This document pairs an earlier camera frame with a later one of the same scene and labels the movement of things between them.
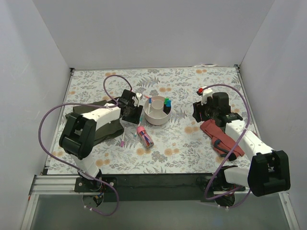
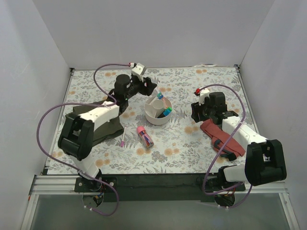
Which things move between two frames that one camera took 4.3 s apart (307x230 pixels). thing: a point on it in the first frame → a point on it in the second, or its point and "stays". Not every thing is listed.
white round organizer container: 153,110 stays
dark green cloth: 105,132 stays
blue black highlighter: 167,107 → 165,113
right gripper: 198,111 stays
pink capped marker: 122,141 stays
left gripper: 132,115 → 144,85
